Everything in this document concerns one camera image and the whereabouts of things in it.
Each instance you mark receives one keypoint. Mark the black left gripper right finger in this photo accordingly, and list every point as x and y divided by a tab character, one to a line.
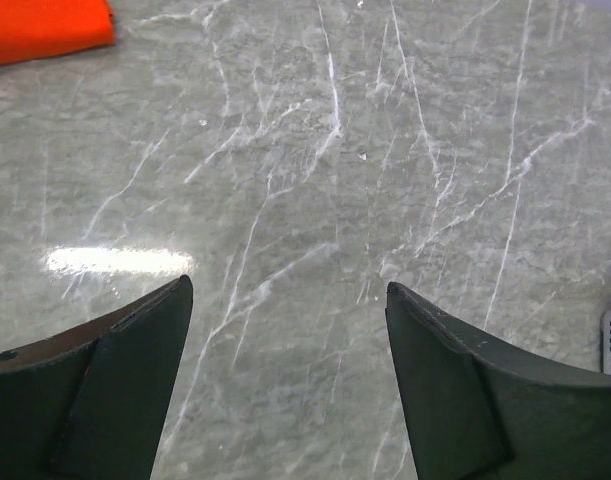
477	407

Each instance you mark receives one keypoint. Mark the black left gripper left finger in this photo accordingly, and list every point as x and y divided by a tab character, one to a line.
91	402

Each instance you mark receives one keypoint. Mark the folded orange t shirt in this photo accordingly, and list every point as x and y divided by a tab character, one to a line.
39	29

